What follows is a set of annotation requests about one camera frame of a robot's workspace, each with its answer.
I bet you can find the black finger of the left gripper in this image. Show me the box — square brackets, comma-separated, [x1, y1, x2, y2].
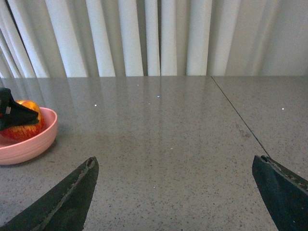
[0, 88, 39, 131]

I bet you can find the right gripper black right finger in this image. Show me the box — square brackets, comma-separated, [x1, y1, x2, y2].
[252, 155, 308, 231]

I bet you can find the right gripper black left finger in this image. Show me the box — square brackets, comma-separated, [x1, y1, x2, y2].
[0, 157, 99, 231]

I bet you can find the red yellow apple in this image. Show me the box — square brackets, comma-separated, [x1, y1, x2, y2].
[0, 100, 45, 141]

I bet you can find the pink plate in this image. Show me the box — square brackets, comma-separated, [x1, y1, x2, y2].
[0, 107, 58, 165]

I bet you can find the white pleated curtain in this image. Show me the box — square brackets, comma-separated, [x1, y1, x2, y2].
[0, 0, 308, 78]

